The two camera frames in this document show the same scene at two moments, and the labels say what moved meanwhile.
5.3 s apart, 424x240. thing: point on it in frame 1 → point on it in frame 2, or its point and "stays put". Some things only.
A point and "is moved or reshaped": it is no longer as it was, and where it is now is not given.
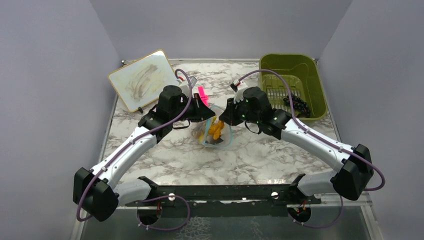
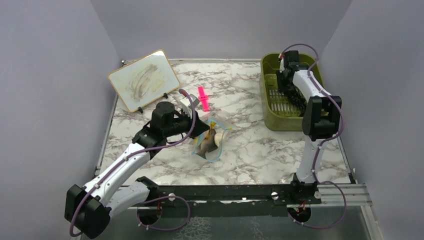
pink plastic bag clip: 204,97 stays put
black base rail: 226,200 stays put
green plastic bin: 303,73 stays put
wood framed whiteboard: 142,81 stays put
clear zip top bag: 212,132 is moved or reshaped
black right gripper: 229,115 → 279,73
